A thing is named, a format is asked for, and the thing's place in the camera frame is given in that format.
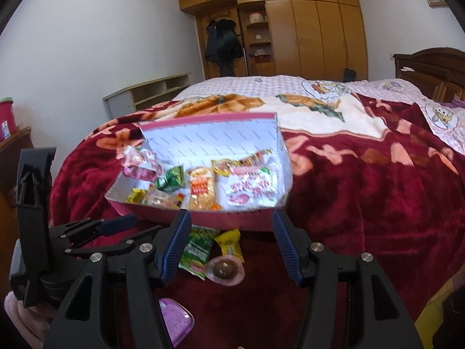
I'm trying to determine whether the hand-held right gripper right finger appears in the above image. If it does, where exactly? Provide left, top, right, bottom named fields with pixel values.
left=272, top=209, right=424, bottom=349

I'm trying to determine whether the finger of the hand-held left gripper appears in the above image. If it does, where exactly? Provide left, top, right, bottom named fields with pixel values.
left=63, top=225, right=163, bottom=262
left=54, top=215, right=139, bottom=244

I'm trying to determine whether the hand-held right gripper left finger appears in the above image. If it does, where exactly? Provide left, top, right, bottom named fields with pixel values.
left=43, top=209, right=192, bottom=349

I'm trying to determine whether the green yellow snack packet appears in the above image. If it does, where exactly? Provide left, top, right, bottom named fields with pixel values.
left=179, top=226, right=215, bottom=280

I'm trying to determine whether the colourful candy packet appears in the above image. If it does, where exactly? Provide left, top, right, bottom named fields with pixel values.
left=143, top=189, right=186, bottom=209

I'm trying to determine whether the round chocolate snack packet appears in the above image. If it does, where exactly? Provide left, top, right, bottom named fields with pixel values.
left=205, top=255, right=245, bottom=285

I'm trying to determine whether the orange noodle snack packet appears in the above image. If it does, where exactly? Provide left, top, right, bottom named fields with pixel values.
left=187, top=167, right=221, bottom=211

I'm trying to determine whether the maroon pink snack packet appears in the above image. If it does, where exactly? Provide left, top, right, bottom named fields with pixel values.
left=121, top=145, right=163, bottom=181

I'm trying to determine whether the large pink white snack bag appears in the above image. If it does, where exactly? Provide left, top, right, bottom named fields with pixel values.
left=222, top=163, right=280, bottom=207

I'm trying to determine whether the orange red snack packet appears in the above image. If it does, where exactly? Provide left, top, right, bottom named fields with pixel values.
left=212, top=149, right=273, bottom=177

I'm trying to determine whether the pink cardboard box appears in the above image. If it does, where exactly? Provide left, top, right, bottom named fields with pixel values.
left=105, top=112, right=294, bottom=232

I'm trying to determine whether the person's left forearm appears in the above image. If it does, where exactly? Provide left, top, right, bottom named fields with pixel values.
left=3, top=293, right=55, bottom=349

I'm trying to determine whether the purple snack packet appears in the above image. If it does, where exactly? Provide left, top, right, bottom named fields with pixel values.
left=158, top=297, right=195, bottom=348

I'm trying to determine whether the red plastic container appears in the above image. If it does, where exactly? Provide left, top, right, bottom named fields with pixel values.
left=0, top=97, right=18, bottom=140

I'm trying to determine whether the red floral blanket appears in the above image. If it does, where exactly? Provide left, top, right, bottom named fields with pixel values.
left=49, top=92, right=465, bottom=349

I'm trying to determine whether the grey low shelf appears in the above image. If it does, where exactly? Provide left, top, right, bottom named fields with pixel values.
left=103, top=73, right=191, bottom=119

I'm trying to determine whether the cartoon print bed sheet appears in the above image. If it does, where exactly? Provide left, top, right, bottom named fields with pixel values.
left=171, top=74, right=465, bottom=153

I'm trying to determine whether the black coat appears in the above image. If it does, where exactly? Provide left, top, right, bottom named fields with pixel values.
left=203, top=18, right=243, bottom=77

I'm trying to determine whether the wooden wardrobe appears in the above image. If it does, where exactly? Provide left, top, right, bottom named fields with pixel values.
left=178, top=0, right=369, bottom=81

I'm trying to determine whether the wooden headboard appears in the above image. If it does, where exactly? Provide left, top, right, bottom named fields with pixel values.
left=393, top=47, right=465, bottom=102

